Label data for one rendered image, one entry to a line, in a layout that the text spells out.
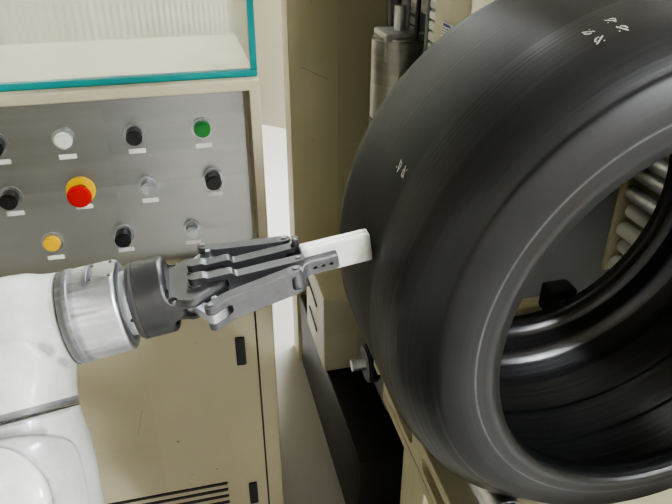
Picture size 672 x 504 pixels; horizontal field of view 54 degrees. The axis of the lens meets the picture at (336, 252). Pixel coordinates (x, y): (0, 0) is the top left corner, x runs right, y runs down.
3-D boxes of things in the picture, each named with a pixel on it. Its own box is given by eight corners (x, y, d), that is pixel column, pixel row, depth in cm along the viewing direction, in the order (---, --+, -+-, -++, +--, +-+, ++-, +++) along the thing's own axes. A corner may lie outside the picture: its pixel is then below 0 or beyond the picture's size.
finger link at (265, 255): (196, 301, 65) (195, 293, 66) (305, 272, 66) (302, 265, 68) (186, 268, 63) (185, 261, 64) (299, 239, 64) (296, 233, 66)
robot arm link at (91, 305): (60, 253, 63) (122, 239, 64) (91, 327, 68) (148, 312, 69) (47, 305, 56) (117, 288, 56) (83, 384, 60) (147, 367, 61)
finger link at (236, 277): (187, 273, 62) (187, 281, 61) (302, 246, 63) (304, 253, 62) (197, 306, 64) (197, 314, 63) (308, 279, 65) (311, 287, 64)
